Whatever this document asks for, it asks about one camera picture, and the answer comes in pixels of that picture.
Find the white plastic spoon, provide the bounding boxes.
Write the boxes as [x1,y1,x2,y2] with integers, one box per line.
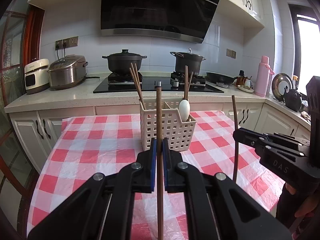
[178,99,190,122]

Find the person's right hand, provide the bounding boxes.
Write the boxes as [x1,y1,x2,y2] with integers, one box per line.
[285,183,319,218]

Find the plate with cups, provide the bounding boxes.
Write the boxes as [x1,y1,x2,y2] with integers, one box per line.
[236,70,254,93]

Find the black kettle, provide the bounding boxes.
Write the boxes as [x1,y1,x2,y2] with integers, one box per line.
[284,86,302,112]

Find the round steel pot lid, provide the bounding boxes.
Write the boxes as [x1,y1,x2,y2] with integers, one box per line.
[271,73,293,102]

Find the pink checkered tablecloth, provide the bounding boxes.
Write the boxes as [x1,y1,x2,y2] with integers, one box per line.
[27,111,284,230]

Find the pink thermos bottle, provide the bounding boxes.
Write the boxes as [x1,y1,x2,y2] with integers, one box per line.
[254,56,274,97]

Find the white perforated utensil basket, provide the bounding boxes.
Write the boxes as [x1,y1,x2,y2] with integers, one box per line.
[140,98,197,151]

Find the black frying pan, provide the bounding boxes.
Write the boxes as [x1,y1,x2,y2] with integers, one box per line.
[206,72,238,85]

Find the black stock pot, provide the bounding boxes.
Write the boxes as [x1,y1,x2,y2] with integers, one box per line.
[170,48,207,75]

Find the black gas cooktop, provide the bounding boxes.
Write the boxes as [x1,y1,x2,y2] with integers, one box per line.
[93,72,223,94]

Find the stainless steel rice cooker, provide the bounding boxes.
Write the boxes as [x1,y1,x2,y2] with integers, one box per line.
[48,55,88,90]

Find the black range hood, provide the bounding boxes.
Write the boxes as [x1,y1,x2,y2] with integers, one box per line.
[100,0,220,43]

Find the black casserole pot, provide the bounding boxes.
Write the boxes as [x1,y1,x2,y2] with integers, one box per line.
[102,49,147,75]

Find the white small oven appliance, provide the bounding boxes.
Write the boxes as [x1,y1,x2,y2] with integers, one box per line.
[24,59,50,94]

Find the gold wall switch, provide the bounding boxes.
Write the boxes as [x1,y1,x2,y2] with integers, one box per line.
[226,49,236,59]

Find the gold wall socket panel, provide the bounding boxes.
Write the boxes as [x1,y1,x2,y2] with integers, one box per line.
[55,36,79,50]

